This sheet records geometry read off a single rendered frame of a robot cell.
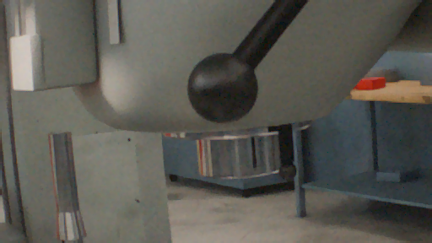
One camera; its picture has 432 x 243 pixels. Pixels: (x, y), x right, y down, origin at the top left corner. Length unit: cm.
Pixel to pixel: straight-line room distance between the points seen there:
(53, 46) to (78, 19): 2
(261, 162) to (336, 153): 739
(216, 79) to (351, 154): 737
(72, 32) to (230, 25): 9
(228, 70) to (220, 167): 15
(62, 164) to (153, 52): 46
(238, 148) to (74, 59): 11
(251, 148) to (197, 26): 11
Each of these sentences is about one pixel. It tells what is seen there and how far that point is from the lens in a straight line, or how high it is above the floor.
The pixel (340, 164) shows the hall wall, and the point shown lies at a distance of 793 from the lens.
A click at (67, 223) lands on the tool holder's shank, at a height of 119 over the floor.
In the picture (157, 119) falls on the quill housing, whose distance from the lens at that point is 52.
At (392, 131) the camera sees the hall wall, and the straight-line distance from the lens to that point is 733.
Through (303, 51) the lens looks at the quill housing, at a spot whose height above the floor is 135.
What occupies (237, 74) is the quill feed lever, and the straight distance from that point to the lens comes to 43.
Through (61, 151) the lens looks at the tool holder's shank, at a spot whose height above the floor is 126.
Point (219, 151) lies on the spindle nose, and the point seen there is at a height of 130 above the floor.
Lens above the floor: 137
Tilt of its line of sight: 5 degrees down
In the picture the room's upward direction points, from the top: 4 degrees counter-clockwise
